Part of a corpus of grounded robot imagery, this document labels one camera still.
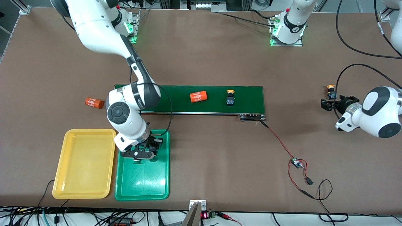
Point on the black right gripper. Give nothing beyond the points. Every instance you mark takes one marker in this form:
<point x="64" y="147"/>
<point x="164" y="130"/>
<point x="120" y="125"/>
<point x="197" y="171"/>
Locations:
<point x="153" y="143"/>

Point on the black orange power strip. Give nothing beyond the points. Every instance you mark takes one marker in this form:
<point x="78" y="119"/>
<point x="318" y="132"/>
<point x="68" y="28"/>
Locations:
<point x="121" y="222"/>

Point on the orange cylinder white print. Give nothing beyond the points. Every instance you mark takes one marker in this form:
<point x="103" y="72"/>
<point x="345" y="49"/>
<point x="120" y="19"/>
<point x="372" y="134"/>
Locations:
<point x="94" y="103"/>
<point x="198" y="96"/>

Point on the red clip lead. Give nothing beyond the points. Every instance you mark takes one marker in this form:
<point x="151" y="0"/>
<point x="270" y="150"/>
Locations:
<point x="227" y="216"/>

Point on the green board red display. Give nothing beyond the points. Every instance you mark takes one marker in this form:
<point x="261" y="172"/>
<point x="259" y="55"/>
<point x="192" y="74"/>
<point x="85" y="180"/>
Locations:
<point x="208" y="215"/>

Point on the green conveyor belt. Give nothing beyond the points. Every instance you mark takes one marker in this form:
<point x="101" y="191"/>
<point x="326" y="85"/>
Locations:
<point x="248" y="100"/>

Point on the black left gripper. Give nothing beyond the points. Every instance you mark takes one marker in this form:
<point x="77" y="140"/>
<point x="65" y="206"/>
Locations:
<point x="341" y="104"/>

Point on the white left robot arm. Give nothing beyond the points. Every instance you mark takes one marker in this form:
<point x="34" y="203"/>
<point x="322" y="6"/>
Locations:
<point x="381" y="110"/>

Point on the yellow plastic tray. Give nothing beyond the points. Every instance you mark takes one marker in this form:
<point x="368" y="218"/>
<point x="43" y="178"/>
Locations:
<point x="83" y="163"/>

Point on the white electronics unit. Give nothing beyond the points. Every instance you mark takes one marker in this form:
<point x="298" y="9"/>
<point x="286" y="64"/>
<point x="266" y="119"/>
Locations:
<point x="204" y="5"/>

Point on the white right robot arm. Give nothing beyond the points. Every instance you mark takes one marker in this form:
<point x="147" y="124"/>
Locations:
<point x="94" y="28"/>

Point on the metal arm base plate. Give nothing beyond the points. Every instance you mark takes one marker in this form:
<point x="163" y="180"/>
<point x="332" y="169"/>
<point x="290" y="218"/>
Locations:
<point x="133" y="39"/>
<point x="287" y="45"/>

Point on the aluminium frame corner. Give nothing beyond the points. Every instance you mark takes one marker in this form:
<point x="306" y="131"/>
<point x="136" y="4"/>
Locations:
<point x="385" y="16"/>
<point x="24" y="9"/>

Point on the small green controller board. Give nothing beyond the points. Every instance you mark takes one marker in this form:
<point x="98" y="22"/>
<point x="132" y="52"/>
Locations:
<point x="295" y="162"/>

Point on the silver camera mount bracket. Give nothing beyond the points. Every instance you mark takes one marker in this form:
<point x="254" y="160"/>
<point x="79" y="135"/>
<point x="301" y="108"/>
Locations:
<point x="198" y="204"/>

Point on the green plastic tray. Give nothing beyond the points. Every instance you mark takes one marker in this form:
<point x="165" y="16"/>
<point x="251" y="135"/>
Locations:
<point x="143" y="182"/>

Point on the yellow push button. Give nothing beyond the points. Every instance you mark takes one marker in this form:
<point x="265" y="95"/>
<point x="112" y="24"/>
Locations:
<point x="330" y="90"/>
<point x="230" y="97"/>

